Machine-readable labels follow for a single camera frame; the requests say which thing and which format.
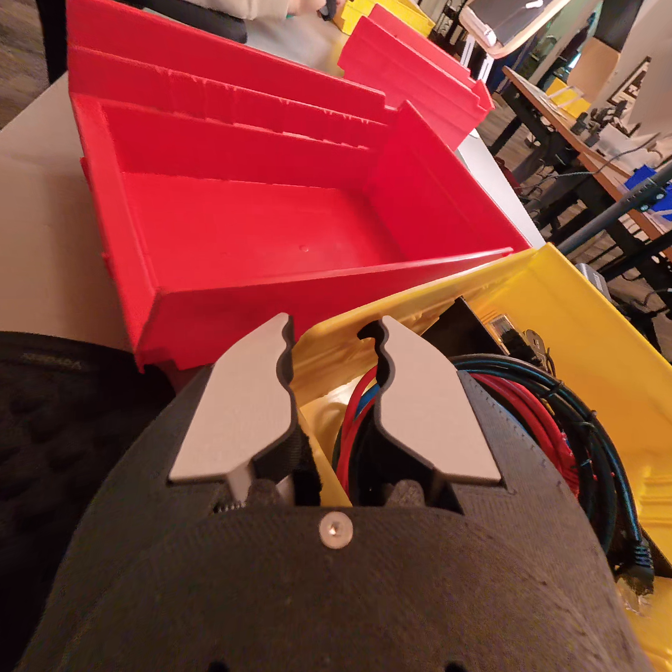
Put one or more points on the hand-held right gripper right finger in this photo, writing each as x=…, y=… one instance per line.
x=435, y=420

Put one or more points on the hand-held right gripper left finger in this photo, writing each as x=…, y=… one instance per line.
x=231, y=414

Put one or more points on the yellow plastic bin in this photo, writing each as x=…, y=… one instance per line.
x=399, y=13
x=577, y=325

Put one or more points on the red plastic bin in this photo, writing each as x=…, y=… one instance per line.
x=420, y=78
x=262, y=220

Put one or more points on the black bin divider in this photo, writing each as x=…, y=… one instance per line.
x=456, y=328

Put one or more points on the black honeycomb pad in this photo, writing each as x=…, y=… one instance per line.
x=52, y=446

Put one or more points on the small black device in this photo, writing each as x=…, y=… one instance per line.
x=593, y=278

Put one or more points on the dark metal pole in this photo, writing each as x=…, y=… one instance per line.
x=603, y=220

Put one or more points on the wooden work table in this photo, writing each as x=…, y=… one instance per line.
x=556, y=118

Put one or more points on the small yellow bin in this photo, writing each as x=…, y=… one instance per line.
x=569, y=102

